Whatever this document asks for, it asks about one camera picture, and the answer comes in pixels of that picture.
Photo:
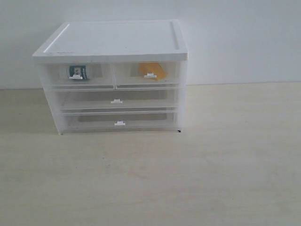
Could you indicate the yellow cheese wedge toy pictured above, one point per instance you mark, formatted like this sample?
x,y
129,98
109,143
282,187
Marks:
x,y
151,70

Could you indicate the white blue pill bottle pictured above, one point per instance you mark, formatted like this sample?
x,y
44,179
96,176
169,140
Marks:
x,y
76,72

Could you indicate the clear middle wide drawer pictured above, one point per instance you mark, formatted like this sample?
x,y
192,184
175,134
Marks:
x,y
80,100

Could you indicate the clear wide drawer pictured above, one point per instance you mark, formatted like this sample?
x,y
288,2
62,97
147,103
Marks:
x,y
80,100
122,121

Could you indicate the clear bottom wide drawer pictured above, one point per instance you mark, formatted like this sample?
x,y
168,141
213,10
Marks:
x,y
122,121

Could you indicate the white plastic drawer cabinet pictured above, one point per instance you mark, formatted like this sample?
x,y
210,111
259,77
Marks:
x,y
110,43

